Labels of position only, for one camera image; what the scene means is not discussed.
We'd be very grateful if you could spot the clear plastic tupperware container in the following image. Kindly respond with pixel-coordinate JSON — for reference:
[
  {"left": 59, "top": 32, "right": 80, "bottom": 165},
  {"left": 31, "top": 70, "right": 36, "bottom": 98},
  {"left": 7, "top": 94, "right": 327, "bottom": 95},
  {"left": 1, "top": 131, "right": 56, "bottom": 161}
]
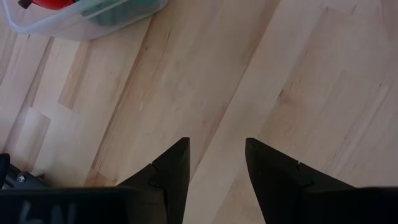
[{"left": 0, "top": 0, "right": 169, "bottom": 42}]

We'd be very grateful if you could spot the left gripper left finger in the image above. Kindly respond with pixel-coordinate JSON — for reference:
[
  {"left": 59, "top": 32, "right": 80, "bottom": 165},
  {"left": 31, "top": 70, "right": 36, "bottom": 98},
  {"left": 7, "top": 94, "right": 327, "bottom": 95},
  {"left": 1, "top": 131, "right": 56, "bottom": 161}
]
[{"left": 116, "top": 136, "right": 191, "bottom": 224}]

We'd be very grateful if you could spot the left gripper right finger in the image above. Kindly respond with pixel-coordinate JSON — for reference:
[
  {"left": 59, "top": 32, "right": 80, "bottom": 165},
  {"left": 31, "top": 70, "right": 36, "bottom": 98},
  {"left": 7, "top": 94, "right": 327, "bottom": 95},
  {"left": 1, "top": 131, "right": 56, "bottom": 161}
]
[{"left": 244, "top": 138, "right": 355, "bottom": 224}]

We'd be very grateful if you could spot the dark green toy vegetable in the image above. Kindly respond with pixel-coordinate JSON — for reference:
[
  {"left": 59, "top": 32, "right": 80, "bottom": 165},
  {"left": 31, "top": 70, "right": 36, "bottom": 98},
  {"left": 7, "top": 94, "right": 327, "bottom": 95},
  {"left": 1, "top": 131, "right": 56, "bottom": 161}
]
[{"left": 81, "top": 0, "right": 163, "bottom": 27}]

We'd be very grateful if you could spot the black aluminium table frame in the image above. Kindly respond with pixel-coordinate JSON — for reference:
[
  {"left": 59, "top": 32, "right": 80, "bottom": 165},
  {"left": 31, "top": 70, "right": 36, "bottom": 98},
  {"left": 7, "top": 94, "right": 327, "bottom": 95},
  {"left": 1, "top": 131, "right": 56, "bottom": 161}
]
[{"left": 6, "top": 164, "right": 47, "bottom": 189}]

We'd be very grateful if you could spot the red toy bell pepper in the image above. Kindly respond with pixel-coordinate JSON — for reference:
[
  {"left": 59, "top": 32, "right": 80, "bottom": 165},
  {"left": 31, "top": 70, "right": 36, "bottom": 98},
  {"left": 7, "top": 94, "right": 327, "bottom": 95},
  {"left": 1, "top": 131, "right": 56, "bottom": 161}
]
[{"left": 17, "top": 0, "right": 75, "bottom": 11}]

